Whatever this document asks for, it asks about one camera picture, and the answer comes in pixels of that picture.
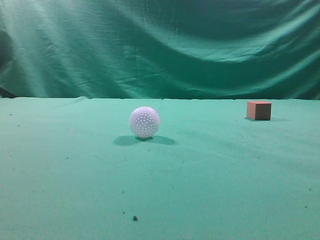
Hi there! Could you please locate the red cube block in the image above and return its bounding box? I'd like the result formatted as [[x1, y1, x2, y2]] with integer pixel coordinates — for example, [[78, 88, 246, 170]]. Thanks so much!
[[246, 101, 272, 121]]

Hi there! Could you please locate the white dimpled golf ball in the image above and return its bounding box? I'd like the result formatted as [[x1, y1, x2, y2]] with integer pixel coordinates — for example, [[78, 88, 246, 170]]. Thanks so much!
[[129, 106, 160, 139]]

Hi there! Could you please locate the green backdrop cloth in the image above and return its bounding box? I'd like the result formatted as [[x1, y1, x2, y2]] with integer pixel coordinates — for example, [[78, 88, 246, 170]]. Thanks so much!
[[0, 0, 320, 100]]

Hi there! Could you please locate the green table cloth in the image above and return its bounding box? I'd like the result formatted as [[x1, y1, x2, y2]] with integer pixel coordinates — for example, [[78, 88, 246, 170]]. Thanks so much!
[[0, 97, 320, 240]]

